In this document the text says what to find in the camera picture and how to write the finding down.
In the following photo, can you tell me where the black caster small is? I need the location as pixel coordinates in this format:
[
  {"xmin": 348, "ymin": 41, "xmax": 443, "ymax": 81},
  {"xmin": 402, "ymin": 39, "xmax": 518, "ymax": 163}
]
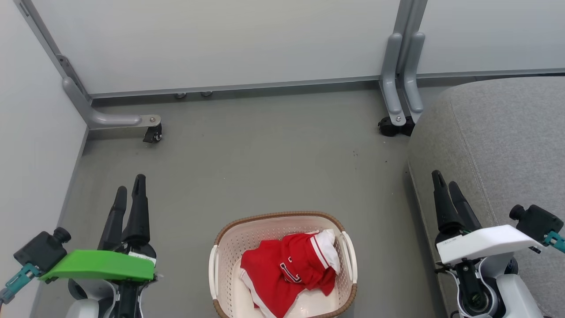
[{"xmin": 142, "ymin": 123, "xmax": 163, "ymax": 144}]

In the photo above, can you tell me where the red white jersey shirt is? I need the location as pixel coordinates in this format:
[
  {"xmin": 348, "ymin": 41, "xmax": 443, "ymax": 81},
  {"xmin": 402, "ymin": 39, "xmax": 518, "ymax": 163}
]
[{"xmin": 247, "ymin": 229, "xmax": 341, "ymax": 297}]

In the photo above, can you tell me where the black cable teal connector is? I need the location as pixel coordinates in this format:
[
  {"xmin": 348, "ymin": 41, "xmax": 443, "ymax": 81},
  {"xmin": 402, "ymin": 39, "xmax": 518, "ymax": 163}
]
[
  {"xmin": 0, "ymin": 263, "xmax": 41, "ymax": 305},
  {"xmin": 543, "ymin": 231, "xmax": 565, "ymax": 254}
]

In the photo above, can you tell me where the grey corner partition post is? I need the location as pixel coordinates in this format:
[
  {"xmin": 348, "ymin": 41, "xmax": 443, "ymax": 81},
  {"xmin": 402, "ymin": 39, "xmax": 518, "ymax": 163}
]
[{"xmin": 13, "ymin": 0, "xmax": 91, "ymax": 100}]

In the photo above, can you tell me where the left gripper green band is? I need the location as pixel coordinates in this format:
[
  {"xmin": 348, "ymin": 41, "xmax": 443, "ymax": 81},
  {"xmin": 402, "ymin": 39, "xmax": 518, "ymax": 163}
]
[{"xmin": 39, "ymin": 174, "xmax": 158, "ymax": 318}]

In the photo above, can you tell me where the single grey partition leg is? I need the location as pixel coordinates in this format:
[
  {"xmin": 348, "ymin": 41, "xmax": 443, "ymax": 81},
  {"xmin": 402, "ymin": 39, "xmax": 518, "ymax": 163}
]
[{"xmin": 62, "ymin": 77, "xmax": 162, "ymax": 131}]

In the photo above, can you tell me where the grey fabric couch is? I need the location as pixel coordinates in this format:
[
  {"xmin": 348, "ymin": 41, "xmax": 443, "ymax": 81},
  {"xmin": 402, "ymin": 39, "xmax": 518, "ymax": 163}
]
[{"xmin": 407, "ymin": 76, "xmax": 565, "ymax": 318}]

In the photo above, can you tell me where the grey partition leg pair member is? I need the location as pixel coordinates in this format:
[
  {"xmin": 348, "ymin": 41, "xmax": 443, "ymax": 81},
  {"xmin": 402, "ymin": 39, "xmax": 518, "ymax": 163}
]
[
  {"xmin": 403, "ymin": 31, "xmax": 426, "ymax": 116},
  {"xmin": 380, "ymin": 32, "xmax": 407, "ymax": 127}
]

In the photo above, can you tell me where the right black cable teal connector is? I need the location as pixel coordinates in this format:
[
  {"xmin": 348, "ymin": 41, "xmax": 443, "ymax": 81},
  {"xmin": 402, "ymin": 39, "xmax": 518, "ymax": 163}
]
[{"xmin": 543, "ymin": 231, "xmax": 565, "ymax": 254}]

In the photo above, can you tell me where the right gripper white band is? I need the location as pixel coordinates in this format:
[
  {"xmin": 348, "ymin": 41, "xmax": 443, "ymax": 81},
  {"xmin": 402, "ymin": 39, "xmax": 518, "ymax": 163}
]
[{"xmin": 431, "ymin": 170, "xmax": 546, "ymax": 266}]

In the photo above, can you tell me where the cream laundry basket brown rim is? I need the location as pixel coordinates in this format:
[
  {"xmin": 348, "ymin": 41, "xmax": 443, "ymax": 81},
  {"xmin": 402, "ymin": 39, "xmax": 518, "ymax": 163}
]
[{"xmin": 208, "ymin": 211, "xmax": 358, "ymax": 318}]

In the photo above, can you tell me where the left black cable teal connector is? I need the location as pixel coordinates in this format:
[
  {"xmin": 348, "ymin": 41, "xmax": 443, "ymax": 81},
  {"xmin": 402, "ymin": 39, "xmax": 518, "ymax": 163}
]
[{"xmin": 0, "ymin": 263, "xmax": 41, "ymax": 305}]

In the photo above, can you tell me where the black caster large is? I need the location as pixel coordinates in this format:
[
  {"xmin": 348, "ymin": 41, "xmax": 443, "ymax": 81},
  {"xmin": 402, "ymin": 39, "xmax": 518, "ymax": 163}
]
[{"xmin": 378, "ymin": 115, "xmax": 416, "ymax": 137}]

